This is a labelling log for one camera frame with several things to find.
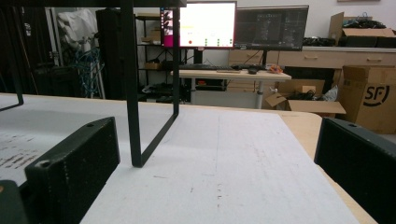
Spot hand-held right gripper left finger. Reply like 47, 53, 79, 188
24, 116, 121, 224

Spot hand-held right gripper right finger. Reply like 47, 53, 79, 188
313, 117, 396, 224

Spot large printed cardboard box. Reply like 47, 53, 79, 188
337, 64, 396, 135

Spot open flat cardboard box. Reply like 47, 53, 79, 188
264, 78, 347, 118

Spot wooden drawer cabinet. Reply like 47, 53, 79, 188
228, 46, 396, 70

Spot white table mat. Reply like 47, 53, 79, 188
0, 93, 362, 224

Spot orange object on desk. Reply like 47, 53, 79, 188
268, 63, 284, 75

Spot black storage rack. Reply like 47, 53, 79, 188
134, 12, 181, 102

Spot light wooden desk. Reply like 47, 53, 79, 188
170, 68, 292, 110

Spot dark computer monitor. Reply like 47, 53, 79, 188
233, 5, 310, 52

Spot black keyboard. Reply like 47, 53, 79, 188
178, 63, 233, 71

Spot bright computer monitor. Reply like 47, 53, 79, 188
161, 1, 237, 50

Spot black metal shelf frame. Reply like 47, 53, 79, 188
0, 0, 188, 168

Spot blue cable bundle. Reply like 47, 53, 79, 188
74, 47, 104, 99

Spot open cardboard box with cables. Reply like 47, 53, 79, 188
328, 11, 396, 49

